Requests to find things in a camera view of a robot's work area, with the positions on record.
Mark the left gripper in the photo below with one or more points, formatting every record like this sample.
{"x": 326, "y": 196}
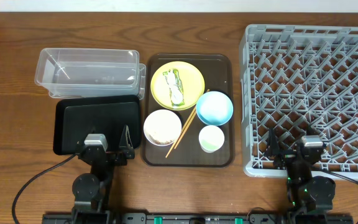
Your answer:
{"x": 110, "y": 155}

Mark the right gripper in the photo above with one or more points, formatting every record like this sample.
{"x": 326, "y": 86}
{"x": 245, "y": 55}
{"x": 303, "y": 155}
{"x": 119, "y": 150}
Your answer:
{"x": 289, "y": 156}

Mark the white rice bowl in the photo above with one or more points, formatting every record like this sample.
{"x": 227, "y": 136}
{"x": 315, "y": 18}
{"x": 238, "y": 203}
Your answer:
{"x": 162, "y": 127}

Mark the wooden chopstick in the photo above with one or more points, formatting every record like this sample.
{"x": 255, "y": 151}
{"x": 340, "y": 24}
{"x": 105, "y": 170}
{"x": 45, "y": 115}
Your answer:
{"x": 172, "y": 148}
{"x": 187, "y": 124}

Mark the light blue bowl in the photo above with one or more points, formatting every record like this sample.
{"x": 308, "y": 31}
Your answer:
{"x": 214, "y": 108}

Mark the yellow round plate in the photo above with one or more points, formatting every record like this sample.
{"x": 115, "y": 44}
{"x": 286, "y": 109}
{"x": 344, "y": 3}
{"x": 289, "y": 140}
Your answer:
{"x": 191, "y": 78}

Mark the green snack wrapper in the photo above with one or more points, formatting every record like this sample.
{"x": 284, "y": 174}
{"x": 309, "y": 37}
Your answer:
{"x": 175, "y": 86}

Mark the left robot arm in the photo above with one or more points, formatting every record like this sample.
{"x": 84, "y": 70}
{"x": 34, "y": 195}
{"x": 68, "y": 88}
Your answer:
{"x": 91, "y": 190}

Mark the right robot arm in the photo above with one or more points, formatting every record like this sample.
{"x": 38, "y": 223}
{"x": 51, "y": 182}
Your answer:
{"x": 311, "y": 196}

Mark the black waste tray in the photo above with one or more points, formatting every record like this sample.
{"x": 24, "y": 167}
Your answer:
{"x": 76, "y": 118}

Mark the grey plastic dishwasher rack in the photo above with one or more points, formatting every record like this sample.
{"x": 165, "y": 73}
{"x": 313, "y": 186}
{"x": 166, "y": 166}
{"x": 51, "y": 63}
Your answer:
{"x": 295, "y": 78}

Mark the clear plastic bin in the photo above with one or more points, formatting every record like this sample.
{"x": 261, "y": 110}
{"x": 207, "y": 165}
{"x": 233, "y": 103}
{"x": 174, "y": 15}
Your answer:
{"x": 83, "y": 73}

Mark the dark brown serving tray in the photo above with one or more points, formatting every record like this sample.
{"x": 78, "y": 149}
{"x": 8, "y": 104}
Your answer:
{"x": 217, "y": 72}

